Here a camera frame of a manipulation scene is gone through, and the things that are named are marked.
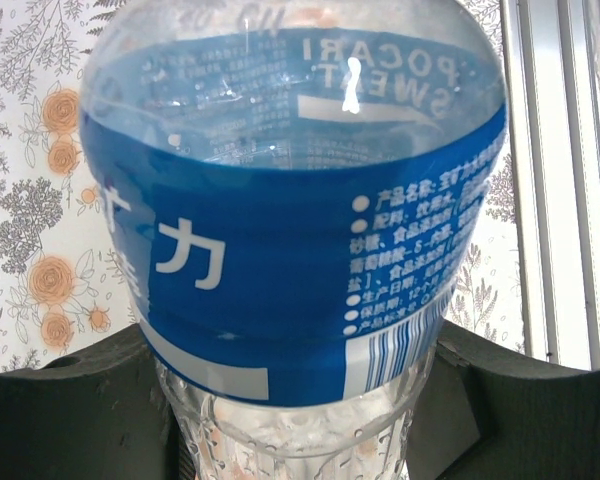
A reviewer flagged aluminium rail bed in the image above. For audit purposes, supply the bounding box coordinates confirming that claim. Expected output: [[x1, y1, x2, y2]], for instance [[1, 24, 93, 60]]
[[499, 0, 600, 371]]

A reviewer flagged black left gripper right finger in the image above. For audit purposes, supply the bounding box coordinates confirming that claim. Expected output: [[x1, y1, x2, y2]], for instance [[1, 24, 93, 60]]
[[404, 324, 600, 480]]

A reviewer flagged floral printed table mat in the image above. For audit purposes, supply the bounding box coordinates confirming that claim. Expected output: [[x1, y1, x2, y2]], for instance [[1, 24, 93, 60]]
[[0, 0, 529, 374]]

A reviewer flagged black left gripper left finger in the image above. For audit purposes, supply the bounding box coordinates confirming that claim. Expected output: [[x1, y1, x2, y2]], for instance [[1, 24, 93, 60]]
[[0, 324, 201, 480]]

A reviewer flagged blue label plastic bottle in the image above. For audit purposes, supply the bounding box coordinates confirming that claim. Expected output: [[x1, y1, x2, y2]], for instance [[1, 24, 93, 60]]
[[77, 0, 511, 480]]

